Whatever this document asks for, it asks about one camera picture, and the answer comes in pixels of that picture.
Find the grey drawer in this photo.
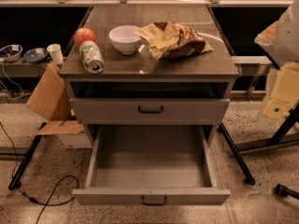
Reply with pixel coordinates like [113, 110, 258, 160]
[73, 125, 231, 206]
[70, 98, 230, 125]

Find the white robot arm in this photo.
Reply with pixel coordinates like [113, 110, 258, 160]
[254, 0, 299, 119]

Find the grey drawer cabinet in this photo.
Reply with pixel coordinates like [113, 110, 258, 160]
[60, 3, 239, 141]

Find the grey top drawer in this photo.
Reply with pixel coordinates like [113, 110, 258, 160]
[70, 98, 230, 125]

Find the yellow brown chip bag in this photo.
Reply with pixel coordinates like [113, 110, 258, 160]
[135, 21, 213, 60]

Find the white bowl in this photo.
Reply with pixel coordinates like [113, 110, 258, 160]
[108, 25, 141, 55]

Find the green soda can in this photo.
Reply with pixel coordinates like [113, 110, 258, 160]
[79, 41, 104, 74]

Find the red apple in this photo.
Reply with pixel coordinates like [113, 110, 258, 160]
[74, 28, 96, 47]

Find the brown cardboard box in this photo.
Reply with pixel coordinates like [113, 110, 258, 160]
[26, 63, 93, 148]

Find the white paper cup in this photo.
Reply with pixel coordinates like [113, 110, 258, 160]
[47, 44, 64, 64]

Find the blue patterned bowl right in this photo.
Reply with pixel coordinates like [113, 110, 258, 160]
[23, 48, 48, 64]

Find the blue patterned bowl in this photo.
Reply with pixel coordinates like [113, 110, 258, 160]
[0, 45, 22, 63]
[23, 48, 48, 64]

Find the blue patterned bowl left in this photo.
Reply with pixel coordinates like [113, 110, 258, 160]
[0, 45, 22, 63]

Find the black caster wheel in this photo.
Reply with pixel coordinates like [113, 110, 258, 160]
[275, 184, 299, 200]

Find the black table leg left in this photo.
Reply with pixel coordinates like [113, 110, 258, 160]
[8, 134, 42, 190]

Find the black floor cable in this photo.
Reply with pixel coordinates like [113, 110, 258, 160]
[0, 121, 80, 224]

